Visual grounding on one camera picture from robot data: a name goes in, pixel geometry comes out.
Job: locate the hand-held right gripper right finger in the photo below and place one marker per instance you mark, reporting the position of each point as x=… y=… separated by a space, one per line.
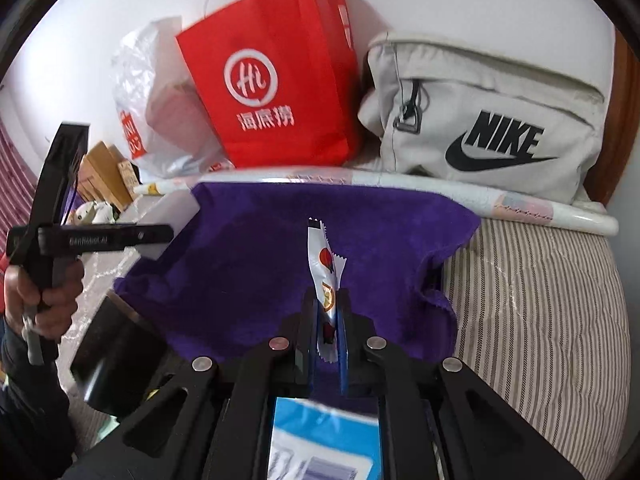
x=343 y=345

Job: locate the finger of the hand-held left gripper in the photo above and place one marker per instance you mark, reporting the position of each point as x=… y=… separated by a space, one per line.
x=145 y=236

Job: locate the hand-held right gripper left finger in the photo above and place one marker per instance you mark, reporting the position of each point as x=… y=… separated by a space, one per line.
x=311 y=345

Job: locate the white packet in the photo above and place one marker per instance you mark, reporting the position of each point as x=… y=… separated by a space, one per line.
x=172 y=210

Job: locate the silver printed snack packet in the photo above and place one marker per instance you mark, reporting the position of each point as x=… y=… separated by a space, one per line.
x=322 y=260

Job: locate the person's left forearm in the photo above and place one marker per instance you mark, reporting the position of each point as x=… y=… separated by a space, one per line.
x=25 y=410

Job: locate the person's left hand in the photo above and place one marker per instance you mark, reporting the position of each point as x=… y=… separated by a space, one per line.
x=65 y=295

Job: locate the white patterned quilt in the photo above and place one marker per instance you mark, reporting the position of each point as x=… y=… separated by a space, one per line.
x=107 y=270

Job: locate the white plush toy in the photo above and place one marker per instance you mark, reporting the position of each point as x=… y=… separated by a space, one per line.
x=92 y=212

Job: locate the red striped cloth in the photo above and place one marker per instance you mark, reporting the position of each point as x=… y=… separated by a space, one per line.
x=17 y=185

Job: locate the cardboard boxes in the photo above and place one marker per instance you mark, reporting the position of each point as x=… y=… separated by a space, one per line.
x=105 y=175

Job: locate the blue tissue pack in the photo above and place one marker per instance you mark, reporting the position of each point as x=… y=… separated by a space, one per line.
x=325 y=430

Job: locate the purple towel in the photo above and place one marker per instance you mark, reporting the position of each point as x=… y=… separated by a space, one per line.
x=240 y=260

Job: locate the dark green tin box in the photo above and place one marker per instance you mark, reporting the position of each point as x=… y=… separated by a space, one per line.
x=120 y=345

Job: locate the white plastic bag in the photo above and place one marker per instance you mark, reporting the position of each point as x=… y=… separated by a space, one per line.
x=145 y=70

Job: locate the white rolled poster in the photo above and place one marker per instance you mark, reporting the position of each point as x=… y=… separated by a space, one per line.
x=400 y=180

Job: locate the red paper bag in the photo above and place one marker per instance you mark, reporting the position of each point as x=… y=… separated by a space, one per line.
x=280 y=60

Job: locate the beige backpack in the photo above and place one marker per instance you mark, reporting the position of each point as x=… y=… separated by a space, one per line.
x=450 y=110

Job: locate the wooden headboard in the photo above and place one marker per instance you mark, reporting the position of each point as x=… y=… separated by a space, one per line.
x=622 y=125

